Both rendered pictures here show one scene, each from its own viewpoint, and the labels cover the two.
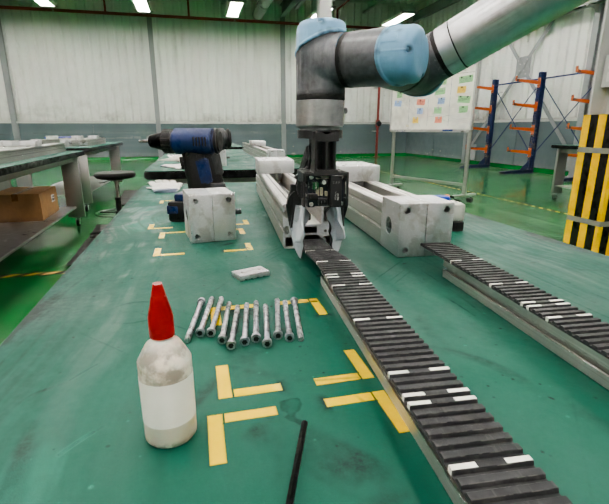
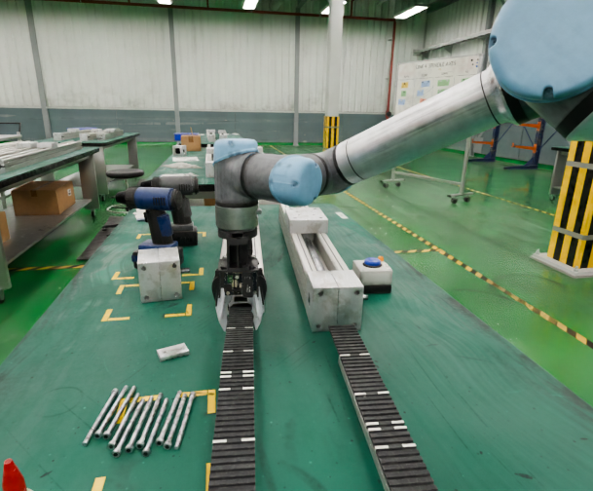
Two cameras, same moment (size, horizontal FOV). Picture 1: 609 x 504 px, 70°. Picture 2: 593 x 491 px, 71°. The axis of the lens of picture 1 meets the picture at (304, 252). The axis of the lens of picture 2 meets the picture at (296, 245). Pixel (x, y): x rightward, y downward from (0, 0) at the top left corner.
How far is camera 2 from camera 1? 26 cm
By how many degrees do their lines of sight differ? 3
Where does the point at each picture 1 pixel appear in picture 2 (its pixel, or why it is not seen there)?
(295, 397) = not seen: outside the picture
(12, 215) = (31, 209)
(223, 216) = (169, 280)
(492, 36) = (381, 162)
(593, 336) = (398, 476)
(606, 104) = not seen: outside the picture
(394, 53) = (283, 186)
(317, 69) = (228, 184)
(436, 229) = (347, 309)
